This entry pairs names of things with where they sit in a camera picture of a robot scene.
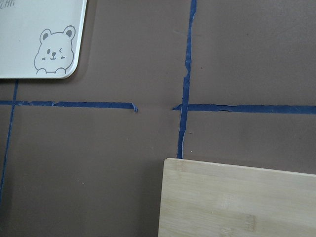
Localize cream bear tray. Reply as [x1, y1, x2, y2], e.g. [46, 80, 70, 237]
[0, 0, 87, 79]

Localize wooden cutting board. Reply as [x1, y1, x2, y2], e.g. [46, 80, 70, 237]
[158, 158, 316, 237]

